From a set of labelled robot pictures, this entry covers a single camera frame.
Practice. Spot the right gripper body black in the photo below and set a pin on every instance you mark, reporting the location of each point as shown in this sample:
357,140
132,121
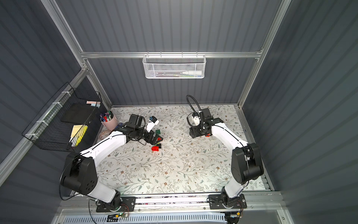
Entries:
196,132

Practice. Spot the yellow sticky note pad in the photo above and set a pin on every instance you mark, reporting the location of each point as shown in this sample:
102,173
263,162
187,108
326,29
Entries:
77,134

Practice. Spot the black wire wall basket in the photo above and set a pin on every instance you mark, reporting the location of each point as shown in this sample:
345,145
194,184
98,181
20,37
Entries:
47,132

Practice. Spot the aluminium rail front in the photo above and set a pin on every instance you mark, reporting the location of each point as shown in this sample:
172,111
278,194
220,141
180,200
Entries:
192,202

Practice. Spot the white marker in basket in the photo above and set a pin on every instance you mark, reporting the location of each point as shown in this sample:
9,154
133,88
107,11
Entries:
192,73

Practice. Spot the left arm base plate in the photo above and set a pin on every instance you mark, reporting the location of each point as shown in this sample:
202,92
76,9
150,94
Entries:
119,204

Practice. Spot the black notebook in basket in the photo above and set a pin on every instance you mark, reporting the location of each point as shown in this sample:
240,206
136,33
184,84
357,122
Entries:
77,114

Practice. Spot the round tape roll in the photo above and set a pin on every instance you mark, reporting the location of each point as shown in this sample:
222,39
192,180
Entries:
104,134

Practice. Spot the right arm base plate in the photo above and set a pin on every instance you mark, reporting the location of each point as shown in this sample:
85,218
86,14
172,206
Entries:
217,202

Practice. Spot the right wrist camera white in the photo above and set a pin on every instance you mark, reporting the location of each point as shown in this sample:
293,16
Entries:
195,119

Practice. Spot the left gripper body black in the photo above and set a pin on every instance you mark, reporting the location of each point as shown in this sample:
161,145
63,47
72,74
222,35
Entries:
152,136

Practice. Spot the white wire mesh basket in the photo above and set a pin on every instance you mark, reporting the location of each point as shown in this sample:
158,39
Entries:
172,67

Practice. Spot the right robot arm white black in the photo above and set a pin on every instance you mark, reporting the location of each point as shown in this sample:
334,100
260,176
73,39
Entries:
246,161

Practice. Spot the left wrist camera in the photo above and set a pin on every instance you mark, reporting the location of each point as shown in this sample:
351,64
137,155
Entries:
153,121

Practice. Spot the pink pen cup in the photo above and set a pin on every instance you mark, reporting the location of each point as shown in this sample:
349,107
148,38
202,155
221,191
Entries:
111,124

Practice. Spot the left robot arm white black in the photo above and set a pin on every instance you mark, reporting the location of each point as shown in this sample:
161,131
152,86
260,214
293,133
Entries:
80,171

